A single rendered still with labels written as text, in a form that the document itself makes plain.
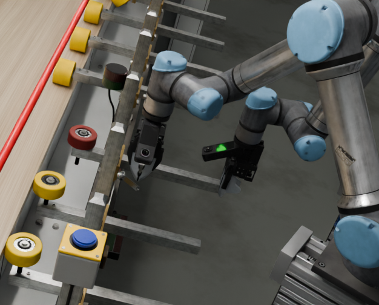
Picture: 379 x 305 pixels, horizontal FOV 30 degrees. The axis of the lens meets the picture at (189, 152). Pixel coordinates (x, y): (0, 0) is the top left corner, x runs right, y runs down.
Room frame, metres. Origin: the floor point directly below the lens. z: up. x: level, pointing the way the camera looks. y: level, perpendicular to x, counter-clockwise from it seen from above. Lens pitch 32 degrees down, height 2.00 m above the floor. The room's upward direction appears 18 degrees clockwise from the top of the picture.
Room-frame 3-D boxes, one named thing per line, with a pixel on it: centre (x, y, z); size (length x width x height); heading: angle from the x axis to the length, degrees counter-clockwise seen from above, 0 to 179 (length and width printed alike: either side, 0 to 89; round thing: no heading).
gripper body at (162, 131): (1.53, 0.11, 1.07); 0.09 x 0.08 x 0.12; 6
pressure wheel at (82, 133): (1.66, 0.30, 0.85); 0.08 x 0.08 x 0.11
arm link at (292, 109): (1.73, -0.24, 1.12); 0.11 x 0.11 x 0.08; 22
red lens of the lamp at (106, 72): (1.63, 0.25, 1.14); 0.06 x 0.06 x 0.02
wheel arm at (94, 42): (2.17, 0.22, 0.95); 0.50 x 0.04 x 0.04; 96
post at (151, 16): (2.13, 0.25, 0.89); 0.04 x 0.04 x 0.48; 6
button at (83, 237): (0.88, 0.12, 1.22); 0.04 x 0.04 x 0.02
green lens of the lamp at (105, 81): (1.63, 0.25, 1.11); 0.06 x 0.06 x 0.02
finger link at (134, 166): (1.53, 0.12, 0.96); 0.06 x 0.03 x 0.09; 6
